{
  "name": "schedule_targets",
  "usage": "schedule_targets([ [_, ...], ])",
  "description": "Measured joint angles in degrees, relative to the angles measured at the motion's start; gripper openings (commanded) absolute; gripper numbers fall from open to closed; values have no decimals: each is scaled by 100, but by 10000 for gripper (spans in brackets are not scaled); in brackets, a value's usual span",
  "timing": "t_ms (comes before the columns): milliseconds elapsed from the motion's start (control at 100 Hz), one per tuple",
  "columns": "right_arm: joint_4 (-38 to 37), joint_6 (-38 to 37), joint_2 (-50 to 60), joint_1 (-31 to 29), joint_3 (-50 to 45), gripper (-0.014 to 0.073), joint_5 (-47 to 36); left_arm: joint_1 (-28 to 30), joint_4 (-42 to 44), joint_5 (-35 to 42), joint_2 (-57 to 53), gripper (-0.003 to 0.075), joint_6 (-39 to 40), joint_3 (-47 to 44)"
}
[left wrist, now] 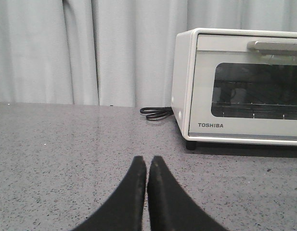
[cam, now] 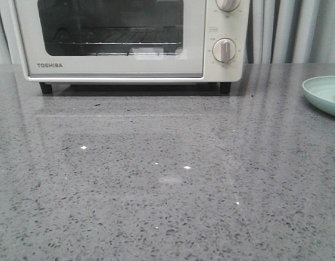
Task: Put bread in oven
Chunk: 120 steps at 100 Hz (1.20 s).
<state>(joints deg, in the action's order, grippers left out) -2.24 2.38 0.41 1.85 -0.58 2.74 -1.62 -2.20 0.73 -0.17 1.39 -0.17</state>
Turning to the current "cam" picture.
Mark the glass oven door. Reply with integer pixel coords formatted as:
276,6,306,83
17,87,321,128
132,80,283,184
11,1,206,78

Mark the lower cream oven knob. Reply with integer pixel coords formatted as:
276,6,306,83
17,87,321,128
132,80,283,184
212,38,236,63

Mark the cream oven knob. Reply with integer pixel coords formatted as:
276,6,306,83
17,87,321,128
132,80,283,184
216,0,241,12
212,38,236,63

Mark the upper cream oven knob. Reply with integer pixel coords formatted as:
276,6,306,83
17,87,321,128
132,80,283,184
216,0,241,12

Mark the cream Toshiba toaster oven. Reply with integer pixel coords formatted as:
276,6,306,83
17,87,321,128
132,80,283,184
9,1,250,94

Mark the grey curtain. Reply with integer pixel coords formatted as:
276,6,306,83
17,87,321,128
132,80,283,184
11,1,335,64

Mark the light green plate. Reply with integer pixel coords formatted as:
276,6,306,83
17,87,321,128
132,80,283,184
302,76,335,116

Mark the wire oven rack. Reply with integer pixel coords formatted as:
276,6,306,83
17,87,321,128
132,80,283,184
45,26,184,56

